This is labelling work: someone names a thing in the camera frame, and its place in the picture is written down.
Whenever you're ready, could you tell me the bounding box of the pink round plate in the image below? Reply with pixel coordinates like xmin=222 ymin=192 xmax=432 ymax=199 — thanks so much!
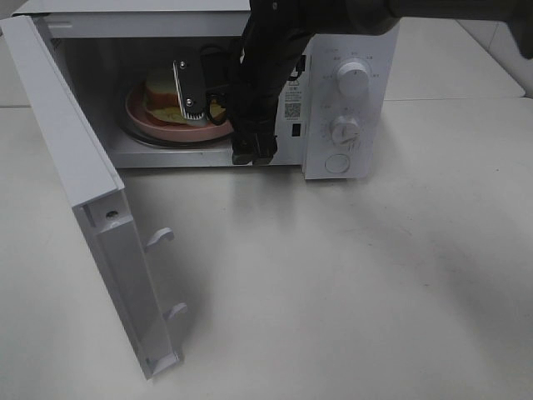
xmin=125 ymin=84 xmax=233 ymax=144

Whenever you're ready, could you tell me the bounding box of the upper white power knob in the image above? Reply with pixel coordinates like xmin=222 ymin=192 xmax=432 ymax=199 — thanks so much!
xmin=336 ymin=59 xmax=370 ymax=98

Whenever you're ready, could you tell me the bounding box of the round white door button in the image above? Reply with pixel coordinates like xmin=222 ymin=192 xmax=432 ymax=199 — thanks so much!
xmin=325 ymin=154 xmax=351 ymax=174

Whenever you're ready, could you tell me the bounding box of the white warning label sticker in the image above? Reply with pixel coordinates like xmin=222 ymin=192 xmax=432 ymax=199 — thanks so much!
xmin=282 ymin=80 xmax=304 ymax=120

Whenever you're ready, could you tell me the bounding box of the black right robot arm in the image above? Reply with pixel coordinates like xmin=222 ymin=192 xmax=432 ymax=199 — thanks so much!
xmin=227 ymin=0 xmax=532 ymax=165

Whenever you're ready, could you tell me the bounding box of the white microwave door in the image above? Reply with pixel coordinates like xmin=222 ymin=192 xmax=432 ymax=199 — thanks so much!
xmin=1 ymin=16 xmax=187 ymax=378

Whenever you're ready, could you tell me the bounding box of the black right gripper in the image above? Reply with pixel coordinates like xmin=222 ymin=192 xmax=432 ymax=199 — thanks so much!
xmin=227 ymin=62 xmax=283 ymax=165

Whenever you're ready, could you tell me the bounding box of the glass microwave turntable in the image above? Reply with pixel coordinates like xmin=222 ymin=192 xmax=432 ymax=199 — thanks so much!
xmin=117 ymin=115 xmax=233 ymax=148

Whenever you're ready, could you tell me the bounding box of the white microwave oven body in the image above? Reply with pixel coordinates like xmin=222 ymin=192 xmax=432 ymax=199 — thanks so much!
xmin=11 ymin=1 xmax=397 ymax=179

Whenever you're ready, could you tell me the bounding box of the white timer knob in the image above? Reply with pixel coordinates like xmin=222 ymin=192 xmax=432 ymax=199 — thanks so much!
xmin=330 ymin=116 xmax=361 ymax=147

